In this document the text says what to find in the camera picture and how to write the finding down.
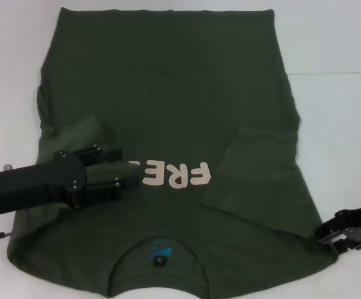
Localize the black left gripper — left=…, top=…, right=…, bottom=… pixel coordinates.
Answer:
left=0, top=145, right=142, bottom=216

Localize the dark green printed t-shirt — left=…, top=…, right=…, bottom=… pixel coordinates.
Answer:
left=7, top=6, right=339, bottom=299

